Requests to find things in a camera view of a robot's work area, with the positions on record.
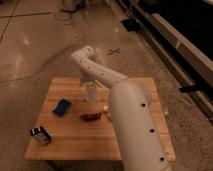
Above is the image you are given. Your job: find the wooden table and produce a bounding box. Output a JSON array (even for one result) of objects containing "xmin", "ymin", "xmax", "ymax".
[{"xmin": 24, "ymin": 77, "xmax": 177, "ymax": 171}]

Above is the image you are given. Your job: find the blue sponge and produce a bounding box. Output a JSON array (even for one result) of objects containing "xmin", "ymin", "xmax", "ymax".
[{"xmin": 53, "ymin": 99, "xmax": 71, "ymax": 116}]

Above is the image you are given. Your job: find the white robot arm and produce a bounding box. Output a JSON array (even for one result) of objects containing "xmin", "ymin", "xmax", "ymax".
[{"xmin": 70, "ymin": 46, "xmax": 173, "ymax": 171}]

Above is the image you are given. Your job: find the black and white eraser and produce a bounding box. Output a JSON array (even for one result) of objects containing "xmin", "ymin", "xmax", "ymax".
[{"xmin": 30, "ymin": 126, "xmax": 51, "ymax": 145}]

